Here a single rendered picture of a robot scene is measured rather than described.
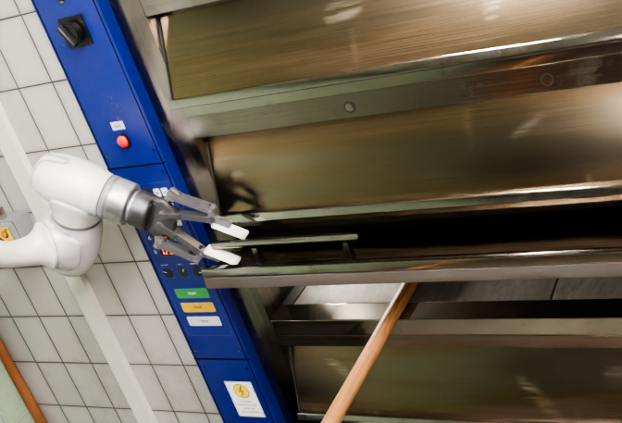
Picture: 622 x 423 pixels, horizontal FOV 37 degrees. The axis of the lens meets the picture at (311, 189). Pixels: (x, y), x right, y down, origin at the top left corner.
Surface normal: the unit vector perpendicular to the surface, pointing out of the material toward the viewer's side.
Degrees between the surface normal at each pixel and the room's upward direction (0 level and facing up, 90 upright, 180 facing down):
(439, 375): 70
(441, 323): 90
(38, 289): 90
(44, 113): 90
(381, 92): 90
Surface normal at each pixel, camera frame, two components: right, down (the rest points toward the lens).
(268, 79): -0.49, 0.17
